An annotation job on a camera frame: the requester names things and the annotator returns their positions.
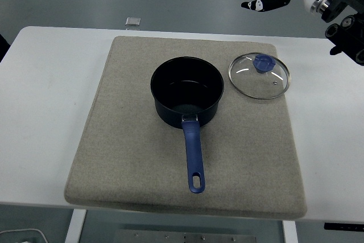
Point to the glass lid with blue knob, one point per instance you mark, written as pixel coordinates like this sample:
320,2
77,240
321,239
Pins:
256,83

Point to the small silver floor plate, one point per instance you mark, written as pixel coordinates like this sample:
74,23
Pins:
133,21

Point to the beige fabric mat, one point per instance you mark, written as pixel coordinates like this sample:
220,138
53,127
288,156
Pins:
136,146

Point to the black table control panel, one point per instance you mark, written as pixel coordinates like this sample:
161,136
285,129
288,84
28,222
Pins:
344,226

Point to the white table leg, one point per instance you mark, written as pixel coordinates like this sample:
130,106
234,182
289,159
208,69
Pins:
75,226
290,233

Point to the person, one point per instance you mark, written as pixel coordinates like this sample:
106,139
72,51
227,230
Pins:
3,46

